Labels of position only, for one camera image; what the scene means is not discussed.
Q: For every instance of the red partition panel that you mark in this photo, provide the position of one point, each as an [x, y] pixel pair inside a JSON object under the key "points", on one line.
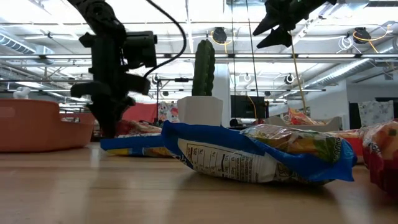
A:
{"points": [[140, 112]]}

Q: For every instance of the floral patterned cloth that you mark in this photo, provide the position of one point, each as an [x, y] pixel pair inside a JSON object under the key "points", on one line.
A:
{"points": [[168, 111], [374, 112]]}

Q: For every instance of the blue Maruchan noodle pack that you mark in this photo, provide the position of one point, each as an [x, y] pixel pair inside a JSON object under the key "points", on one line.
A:
{"points": [[248, 155], [136, 144]]}

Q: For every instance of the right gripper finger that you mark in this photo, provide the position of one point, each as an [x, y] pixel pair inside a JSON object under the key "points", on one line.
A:
{"points": [[278, 38], [270, 24]]}

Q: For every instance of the red Maruchan noodle pack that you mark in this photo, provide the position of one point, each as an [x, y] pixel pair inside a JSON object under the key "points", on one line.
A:
{"points": [[143, 128], [381, 155]]}

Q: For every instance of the white hexagonal plant pot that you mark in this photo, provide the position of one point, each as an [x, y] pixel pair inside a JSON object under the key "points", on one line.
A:
{"points": [[200, 110]]}

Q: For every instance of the black monitor screen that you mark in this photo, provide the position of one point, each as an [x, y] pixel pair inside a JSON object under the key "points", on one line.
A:
{"points": [[248, 106]]}

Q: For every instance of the green cactus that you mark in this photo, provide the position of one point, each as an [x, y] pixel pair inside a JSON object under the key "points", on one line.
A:
{"points": [[203, 68]]}

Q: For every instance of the orange plastic bin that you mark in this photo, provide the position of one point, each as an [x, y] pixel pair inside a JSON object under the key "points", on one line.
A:
{"points": [[37, 127]]}

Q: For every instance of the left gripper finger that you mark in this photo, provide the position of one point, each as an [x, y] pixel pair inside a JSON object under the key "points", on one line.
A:
{"points": [[119, 107], [104, 118]]}

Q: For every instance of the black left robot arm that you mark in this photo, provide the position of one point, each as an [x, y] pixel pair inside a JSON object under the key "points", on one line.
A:
{"points": [[99, 15]]}

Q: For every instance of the white plastic bin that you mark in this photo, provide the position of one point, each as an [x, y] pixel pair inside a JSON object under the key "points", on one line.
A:
{"points": [[329, 124]]}

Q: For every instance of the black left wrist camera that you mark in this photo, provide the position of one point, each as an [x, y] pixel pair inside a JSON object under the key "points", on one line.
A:
{"points": [[141, 49]]}

